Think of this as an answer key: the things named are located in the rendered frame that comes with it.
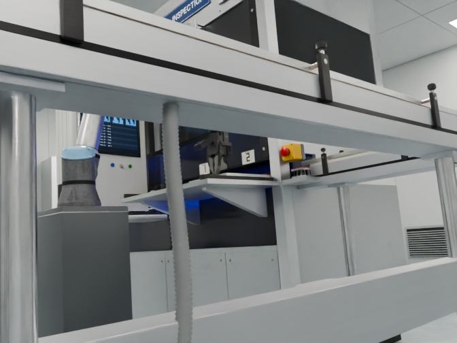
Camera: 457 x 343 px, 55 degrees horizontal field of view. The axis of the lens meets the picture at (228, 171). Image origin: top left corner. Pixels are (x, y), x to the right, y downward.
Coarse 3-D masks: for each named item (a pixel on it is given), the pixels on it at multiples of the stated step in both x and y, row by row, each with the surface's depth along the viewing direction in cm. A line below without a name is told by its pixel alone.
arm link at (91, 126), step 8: (88, 120) 174; (96, 120) 175; (80, 128) 175; (88, 128) 174; (96, 128) 175; (80, 136) 174; (88, 136) 173; (96, 136) 175; (80, 144) 173; (88, 144) 173; (96, 144) 175; (96, 152) 173; (96, 160) 174; (96, 168) 172; (96, 176) 178
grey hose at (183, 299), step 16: (176, 112) 61; (176, 128) 61; (176, 144) 60; (176, 160) 60; (176, 176) 59; (176, 192) 59; (176, 208) 59; (176, 224) 58; (176, 240) 58; (176, 256) 58; (176, 272) 58; (176, 288) 58; (176, 304) 57; (176, 320) 57
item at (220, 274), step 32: (320, 192) 211; (352, 192) 228; (384, 192) 249; (320, 224) 207; (384, 224) 243; (160, 256) 264; (192, 256) 240; (224, 256) 220; (256, 256) 203; (320, 256) 203; (384, 256) 238; (160, 288) 262; (192, 288) 239; (224, 288) 219; (256, 288) 202
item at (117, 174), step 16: (64, 112) 244; (64, 128) 243; (112, 128) 257; (128, 128) 265; (144, 128) 275; (64, 144) 241; (112, 144) 255; (128, 144) 263; (144, 144) 273; (112, 160) 254; (128, 160) 262; (144, 160) 271; (112, 176) 252; (128, 176) 260; (144, 176) 269; (112, 192) 251; (128, 192) 258; (144, 192) 267; (128, 208) 257; (144, 208) 265
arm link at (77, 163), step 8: (64, 152) 157; (72, 152) 156; (80, 152) 157; (88, 152) 159; (64, 160) 157; (72, 160) 156; (80, 160) 156; (88, 160) 158; (64, 168) 157; (72, 168) 155; (80, 168) 156; (88, 168) 158; (64, 176) 156; (72, 176) 155; (80, 176) 155; (88, 176) 157
